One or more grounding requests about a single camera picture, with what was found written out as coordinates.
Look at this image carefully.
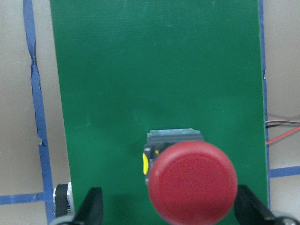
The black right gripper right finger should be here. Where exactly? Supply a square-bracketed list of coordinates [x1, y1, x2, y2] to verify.
[234, 185, 276, 225]

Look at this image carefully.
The red push button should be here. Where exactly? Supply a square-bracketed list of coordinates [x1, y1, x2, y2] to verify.
[142, 128, 238, 225]

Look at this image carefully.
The green conveyor belt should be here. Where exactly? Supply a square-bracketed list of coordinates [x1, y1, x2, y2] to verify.
[50, 0, 268, 225]

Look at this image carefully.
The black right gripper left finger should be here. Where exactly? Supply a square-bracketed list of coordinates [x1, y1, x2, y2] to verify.
[71, 187, 103, 225]

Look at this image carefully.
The red black wire pair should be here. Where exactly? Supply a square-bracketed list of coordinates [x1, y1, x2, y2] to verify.
[265, 120, 300, 145]

